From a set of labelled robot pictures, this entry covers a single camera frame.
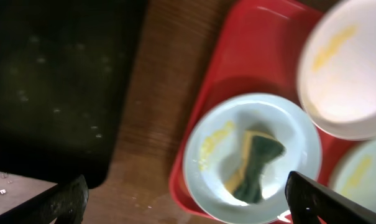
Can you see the black plastic tray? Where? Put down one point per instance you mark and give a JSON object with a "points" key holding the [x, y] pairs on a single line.
{"points": [[65, 67]]}

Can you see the light blue plate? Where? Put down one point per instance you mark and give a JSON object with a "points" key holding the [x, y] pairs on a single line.
{"points": [[355, 175], [214, 151]]}

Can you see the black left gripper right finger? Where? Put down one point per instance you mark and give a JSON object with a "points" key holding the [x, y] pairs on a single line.
{"points": [[313, 203]]}

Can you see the white plate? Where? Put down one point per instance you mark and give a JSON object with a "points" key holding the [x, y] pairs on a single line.
{"points": [[336, 77]]}

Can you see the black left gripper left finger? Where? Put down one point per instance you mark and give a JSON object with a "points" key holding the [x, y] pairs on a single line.
{"points": [[63, 203]]}

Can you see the yellow green sponge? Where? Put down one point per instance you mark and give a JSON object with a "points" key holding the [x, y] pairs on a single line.
{"points": [[258, 150]]}

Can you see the red serving tray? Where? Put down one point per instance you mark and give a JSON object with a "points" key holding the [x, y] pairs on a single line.
{"points": [[257, 52]]}

